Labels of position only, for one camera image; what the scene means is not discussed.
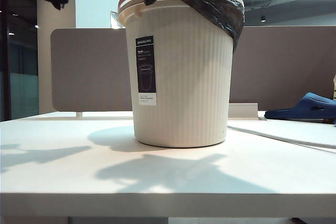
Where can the navy blue foam slipper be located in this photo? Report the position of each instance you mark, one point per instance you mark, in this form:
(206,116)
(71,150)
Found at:
(302,108)

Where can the silver sign holder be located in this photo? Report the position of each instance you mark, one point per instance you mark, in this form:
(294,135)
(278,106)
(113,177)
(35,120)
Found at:
(114,19)

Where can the black plastic garbage bag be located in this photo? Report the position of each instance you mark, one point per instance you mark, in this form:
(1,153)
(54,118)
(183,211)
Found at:
(215,11)

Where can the brown grey desk partition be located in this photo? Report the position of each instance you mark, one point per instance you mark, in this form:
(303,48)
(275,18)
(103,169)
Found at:
(283,64)

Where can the light grey rounded desk partition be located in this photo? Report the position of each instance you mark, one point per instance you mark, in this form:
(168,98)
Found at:
(86,69)

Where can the cream ribbed plastic trash can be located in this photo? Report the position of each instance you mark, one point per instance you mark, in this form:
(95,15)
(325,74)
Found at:
(183,90)

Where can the small black ceiling spotlight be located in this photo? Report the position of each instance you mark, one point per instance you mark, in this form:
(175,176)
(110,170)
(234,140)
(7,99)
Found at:
(263,19)

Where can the white partition post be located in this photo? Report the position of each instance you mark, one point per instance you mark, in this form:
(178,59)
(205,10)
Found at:
(79,115)

